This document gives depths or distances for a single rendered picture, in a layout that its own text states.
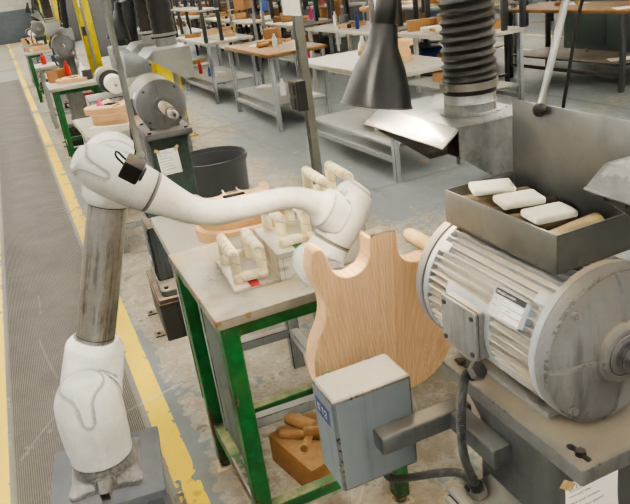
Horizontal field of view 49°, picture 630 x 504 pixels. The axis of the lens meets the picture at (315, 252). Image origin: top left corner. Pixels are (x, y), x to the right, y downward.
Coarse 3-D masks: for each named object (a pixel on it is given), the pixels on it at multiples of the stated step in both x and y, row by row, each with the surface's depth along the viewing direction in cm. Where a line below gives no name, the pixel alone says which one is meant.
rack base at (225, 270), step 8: (216, 264) 234; (248, 264) 229; (256, 264) 228; (224, 272) 225; (272, 272) 220; (232, 280) 219; (264, 280) 216; (272, 280) 215; (232, 288) 214; (240, 288) 212; (248, 288) 213
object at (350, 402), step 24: (384, 360) 132; (312, 384) 129; (336, 384) 127; (360, 384) 126; (384, 384) 125; (408, 384) 127; (336, 408) 122; (360, 408) 124; (384, 408) 127; (408, 408) 129; (336, 432) 124; (360, 432) 126; (336, 456) 127; (360, 456) 128; (384, 456) 130; (408, 456) 133; (360, 480) 130; (408, 480) 134
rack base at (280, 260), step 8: (296, 224) 235; (256, 232) 233; (264, 232) 232; (272, 232) 231; (288, 232) 229; (296, 232) 228; (312, 232) 226; (264, 240) 225; (272, 240) 224; (264, 248) 226; (272, 248) 218; (288, 248) 216; (272, 256) 218; (280, 256) 213; (288, 256) 214; (272, 264) 221; (280, 264) 214; (288, 264) 215; (280, 272) 215; (288, 272) 216; (280, 280) 216
